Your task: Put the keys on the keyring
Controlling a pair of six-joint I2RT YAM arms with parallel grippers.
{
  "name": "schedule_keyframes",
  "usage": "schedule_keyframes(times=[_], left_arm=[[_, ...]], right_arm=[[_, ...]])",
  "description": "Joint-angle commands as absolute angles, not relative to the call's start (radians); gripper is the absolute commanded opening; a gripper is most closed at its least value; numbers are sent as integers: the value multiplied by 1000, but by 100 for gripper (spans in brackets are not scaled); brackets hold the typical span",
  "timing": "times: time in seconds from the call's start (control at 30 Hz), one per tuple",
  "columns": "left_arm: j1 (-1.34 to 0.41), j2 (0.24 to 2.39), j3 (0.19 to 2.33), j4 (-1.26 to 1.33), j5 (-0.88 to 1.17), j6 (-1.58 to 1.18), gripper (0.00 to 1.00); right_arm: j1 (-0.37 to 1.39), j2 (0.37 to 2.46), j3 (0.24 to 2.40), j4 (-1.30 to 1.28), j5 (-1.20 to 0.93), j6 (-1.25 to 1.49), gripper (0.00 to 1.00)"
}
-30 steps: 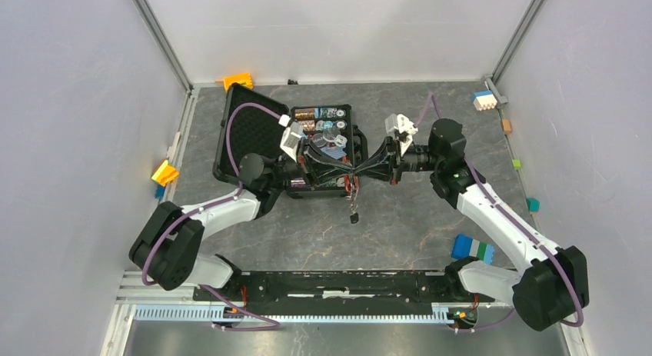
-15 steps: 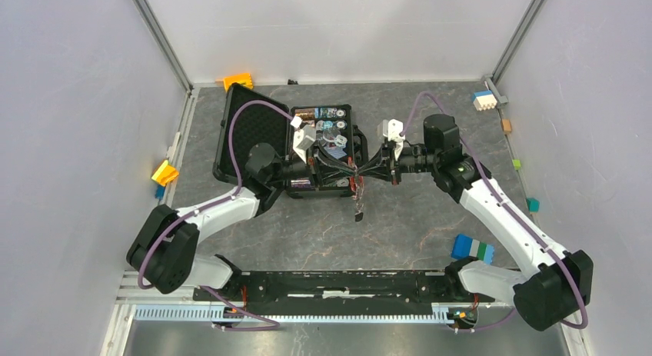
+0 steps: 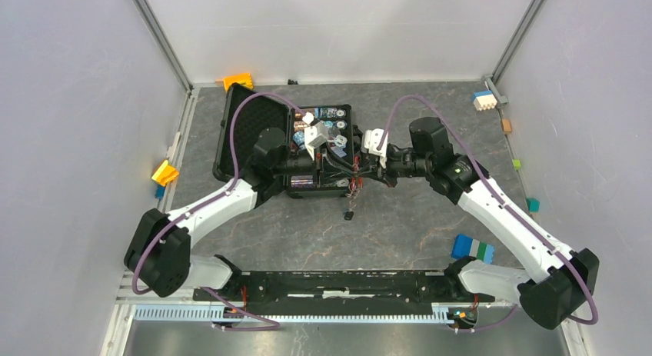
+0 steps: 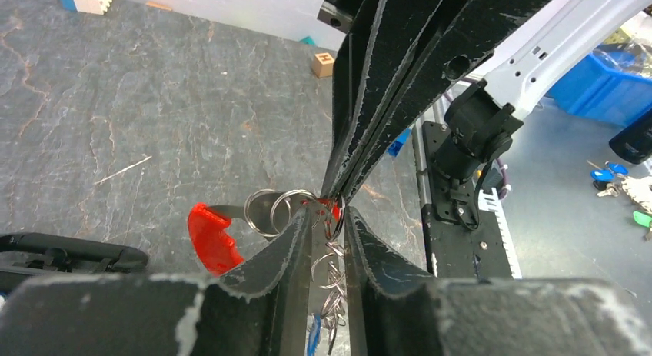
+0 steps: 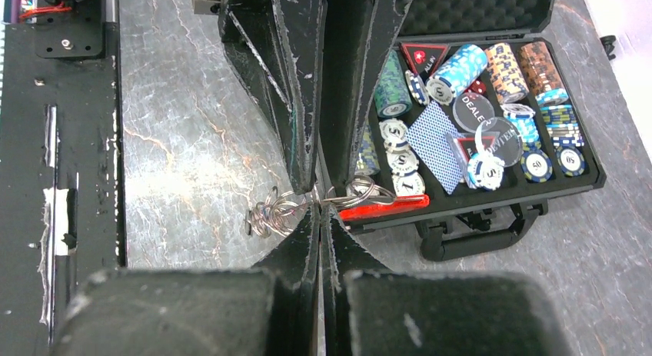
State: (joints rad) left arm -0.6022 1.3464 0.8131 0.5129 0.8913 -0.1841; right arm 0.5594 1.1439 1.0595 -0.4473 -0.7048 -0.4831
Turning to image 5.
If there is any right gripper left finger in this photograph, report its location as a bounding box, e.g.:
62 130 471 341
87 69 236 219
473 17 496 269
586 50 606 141
51 206 320 355

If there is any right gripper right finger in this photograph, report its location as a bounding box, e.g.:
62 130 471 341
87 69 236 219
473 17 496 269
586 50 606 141
321 206 572 355

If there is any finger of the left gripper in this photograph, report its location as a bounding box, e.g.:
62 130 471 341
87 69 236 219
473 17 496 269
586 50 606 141
320 0 414 191
219 0 326 194

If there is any red keyring carabiner with rings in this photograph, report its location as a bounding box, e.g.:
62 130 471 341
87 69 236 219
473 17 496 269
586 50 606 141
244 175 431 238

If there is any black poker chip case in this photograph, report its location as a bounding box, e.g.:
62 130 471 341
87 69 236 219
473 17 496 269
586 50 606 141
350 0 606 261

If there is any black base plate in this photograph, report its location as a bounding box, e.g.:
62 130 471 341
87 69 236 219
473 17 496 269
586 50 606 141
1 0 126 355

